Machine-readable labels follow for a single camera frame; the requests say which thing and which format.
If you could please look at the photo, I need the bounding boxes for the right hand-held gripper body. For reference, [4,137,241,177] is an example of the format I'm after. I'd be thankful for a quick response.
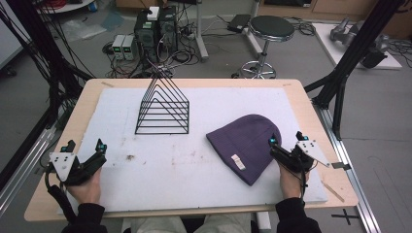
[270,139,331,175]

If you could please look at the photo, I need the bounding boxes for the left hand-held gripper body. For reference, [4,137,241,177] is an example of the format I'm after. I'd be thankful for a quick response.
[45,150,108,187]

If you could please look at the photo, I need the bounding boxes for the purple knit beanie hat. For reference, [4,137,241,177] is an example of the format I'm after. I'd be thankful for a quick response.
[205,114,283,187]

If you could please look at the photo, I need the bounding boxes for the person's left hand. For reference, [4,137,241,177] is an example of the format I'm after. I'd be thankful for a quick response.
[66,167,103,205]

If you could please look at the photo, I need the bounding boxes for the person's right hand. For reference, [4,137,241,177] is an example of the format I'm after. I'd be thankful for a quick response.
[278,161,311,200]

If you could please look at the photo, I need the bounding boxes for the thin wooden stick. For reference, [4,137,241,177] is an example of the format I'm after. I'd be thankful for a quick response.
[322,181,346,204]

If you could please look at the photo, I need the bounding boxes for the white foam mat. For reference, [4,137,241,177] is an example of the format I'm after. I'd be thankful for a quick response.
[57,86,328,216]

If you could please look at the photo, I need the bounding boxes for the person's legs in light trousers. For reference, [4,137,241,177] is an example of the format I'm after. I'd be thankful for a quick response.
[121,213,254,233]

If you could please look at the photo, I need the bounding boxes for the white floor board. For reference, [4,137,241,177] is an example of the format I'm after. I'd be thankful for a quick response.
[311,21,403,71]

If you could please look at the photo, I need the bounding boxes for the grey bench power supply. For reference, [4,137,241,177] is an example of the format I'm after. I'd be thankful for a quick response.
[111,34,126,61]
[121,34,139,61]

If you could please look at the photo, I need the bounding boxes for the black round stool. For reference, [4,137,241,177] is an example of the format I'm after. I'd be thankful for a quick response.
[238,15,296,80]

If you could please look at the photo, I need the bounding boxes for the black computer tower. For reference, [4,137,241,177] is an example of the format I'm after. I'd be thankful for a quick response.
[157,5,179,55]
[133,9,160,63]

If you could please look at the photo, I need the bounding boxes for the black flat box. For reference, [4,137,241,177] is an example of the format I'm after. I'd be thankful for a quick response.
[226,13,253,34]

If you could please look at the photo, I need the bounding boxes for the grey metal table leg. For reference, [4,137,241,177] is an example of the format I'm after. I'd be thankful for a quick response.
[193,0,210,63]

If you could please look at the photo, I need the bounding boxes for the white box on computer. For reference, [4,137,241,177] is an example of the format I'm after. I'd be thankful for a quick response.
[147,6,160,21]

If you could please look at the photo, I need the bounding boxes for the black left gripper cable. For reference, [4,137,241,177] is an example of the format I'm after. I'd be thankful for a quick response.
[44,166,80,225]

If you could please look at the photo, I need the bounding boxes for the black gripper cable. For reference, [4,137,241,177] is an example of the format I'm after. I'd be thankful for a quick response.
[44,166,80,225]
[298,161,309,205]

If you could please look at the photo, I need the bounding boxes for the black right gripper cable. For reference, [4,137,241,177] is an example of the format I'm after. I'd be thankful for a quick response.
[298,161,309,205]

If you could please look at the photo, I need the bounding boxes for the aluminium rail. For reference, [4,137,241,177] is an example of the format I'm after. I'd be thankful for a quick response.
[313,101,383,233]
[0,124,59,217]

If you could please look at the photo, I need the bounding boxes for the black wire file rack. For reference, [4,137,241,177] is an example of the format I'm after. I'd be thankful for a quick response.
[134,62,190,136]

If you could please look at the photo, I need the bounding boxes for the black metal frame stand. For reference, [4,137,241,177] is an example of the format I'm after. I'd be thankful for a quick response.
[0,0,95,192]
[303,0,407,141]

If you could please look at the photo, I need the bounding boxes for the bundle of floor cables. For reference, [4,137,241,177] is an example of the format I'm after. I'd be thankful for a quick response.
[102,18,208,80]

